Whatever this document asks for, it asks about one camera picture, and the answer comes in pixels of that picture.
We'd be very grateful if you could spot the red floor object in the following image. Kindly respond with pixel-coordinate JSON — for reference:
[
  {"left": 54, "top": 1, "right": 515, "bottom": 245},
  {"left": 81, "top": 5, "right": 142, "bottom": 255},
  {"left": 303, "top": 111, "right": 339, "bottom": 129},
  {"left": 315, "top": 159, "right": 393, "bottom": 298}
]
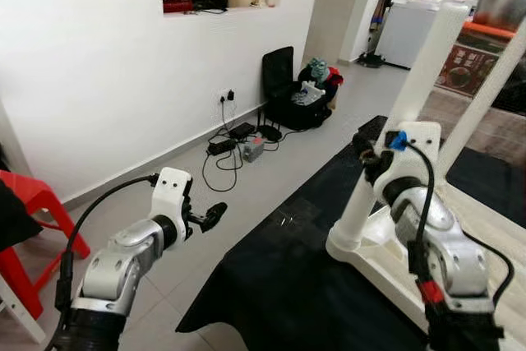
[{"left": 0, "top": 169, "right": 68, "bottom": 319}]

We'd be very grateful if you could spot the black tablecloth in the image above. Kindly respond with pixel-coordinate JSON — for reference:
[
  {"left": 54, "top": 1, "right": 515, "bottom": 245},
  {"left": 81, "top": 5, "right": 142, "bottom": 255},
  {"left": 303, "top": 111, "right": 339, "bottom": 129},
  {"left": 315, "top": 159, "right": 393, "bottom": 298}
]
[{"left": 177, "top": 115, "right": 526, "bottom": 351}]

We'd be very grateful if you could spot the black floor cable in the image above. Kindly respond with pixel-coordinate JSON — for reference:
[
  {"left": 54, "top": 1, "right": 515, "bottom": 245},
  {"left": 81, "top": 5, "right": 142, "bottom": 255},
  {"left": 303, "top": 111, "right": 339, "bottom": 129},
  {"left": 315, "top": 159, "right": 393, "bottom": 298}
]
[{"left": 201, "top": 98, "right": 305, "bottom": 193}]

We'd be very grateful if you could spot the white chair frame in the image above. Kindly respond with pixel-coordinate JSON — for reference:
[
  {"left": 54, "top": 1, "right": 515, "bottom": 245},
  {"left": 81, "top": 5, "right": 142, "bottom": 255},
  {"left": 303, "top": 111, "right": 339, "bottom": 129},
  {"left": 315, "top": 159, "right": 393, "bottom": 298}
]
[{"left": 0, "top": 273, "right": 46, "bottom": 344}]

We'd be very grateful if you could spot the small black floor item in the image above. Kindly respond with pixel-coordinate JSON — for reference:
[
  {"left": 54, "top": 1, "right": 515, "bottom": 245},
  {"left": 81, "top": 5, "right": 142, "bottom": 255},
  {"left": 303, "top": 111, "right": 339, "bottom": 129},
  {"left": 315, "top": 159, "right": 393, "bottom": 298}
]
[{"left": 356, "top": 53, "right": 385, "bottom": 68}]

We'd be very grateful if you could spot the white cabinet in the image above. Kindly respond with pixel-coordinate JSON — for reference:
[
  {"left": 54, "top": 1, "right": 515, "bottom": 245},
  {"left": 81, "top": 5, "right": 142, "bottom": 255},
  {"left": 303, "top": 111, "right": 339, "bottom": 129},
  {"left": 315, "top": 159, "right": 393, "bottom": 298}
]
[{"left": 376, "top": 0, "right": 441, "bottom": 70}]

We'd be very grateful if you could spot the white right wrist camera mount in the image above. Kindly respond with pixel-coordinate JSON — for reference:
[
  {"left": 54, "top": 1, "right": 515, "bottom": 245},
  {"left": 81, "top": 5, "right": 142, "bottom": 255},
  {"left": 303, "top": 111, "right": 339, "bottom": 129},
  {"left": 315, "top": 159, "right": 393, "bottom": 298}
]
[{"left": 374, "top": 121, "right": 442, "bottom": 204}]

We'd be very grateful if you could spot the black cloth bundle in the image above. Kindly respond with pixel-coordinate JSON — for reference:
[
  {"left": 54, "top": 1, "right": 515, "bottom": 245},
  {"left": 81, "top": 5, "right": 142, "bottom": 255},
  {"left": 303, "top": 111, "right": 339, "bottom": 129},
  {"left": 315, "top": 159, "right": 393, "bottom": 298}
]
[{"left": 0, "top": 178, "right": 42, "bottom": 252}]

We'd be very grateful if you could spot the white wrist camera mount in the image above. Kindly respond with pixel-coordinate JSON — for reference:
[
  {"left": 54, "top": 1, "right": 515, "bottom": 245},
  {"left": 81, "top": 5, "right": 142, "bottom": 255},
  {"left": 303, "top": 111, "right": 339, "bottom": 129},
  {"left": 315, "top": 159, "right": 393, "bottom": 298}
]
[
  {"left": 152, "top": 168, "right": 194, "bottom": 241},
  {"left": 374, "top": 121, "right": 442, "bottom": 204}
]

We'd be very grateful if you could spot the clear tape cross patch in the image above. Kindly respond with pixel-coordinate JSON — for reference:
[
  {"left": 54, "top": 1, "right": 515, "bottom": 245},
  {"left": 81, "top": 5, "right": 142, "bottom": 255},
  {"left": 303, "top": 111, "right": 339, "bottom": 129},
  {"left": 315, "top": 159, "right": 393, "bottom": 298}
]
[{"left": 267, "top": 199, "right": 317, "bottom": 237}]

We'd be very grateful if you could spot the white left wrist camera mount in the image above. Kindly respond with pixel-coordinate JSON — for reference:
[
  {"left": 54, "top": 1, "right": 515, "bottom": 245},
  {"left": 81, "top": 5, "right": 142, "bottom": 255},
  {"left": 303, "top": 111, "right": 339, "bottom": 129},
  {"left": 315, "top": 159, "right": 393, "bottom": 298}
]
[{"left": 152, "top": 168, "right": 194, "bottom": 241}]

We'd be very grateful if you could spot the grey box device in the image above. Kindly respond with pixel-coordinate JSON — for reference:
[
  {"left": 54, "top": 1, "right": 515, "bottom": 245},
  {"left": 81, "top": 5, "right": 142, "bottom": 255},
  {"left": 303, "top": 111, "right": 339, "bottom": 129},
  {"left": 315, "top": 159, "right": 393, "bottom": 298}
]
[{"left": 242, "top": 137, "right": 265, "bottom": 163}]

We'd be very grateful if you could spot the black power adapter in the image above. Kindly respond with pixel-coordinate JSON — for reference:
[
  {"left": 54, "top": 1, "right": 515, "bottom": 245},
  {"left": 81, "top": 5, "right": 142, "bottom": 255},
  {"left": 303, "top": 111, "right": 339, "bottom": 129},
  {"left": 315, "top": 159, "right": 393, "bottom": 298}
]
[
  {"left": 228, "top": 122, "right": 257, "bottom": 141},
  {"left": 207, "top": 139, "right": 239, "bottom": 157}
]

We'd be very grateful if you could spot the black fabric bag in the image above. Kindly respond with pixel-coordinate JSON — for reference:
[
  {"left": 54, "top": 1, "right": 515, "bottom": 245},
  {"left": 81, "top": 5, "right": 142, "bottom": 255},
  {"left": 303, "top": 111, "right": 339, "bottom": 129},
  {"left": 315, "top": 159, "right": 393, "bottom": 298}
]
[{"left": 271, "top": 80, "right": 339, "bottom": 130}]

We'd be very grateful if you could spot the white plastic table leg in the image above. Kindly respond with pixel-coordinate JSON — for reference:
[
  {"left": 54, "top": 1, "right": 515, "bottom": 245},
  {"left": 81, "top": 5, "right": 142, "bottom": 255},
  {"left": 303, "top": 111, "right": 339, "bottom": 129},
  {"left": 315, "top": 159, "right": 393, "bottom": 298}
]
[
  {"left": 436, "top": 21, "right": 526, "bottom": 179},
  {"left": 326, "top": 2, "right": 471, "bottom": 263}
]

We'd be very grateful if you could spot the black plastic bag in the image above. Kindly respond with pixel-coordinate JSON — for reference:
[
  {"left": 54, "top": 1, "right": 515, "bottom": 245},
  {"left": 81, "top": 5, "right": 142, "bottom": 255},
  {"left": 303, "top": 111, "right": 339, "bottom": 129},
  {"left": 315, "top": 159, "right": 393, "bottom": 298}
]
[{"left": 497, "top": 55, "right": 526, "bottom": 113}]

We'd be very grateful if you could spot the white plastic wrapper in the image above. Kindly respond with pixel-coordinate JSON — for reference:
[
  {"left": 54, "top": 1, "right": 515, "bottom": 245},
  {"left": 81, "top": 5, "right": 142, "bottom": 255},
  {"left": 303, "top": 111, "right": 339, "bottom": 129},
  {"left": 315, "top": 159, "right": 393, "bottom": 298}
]
[{"left": 294, "top": 84, "right": 325, "bottom": 107}]

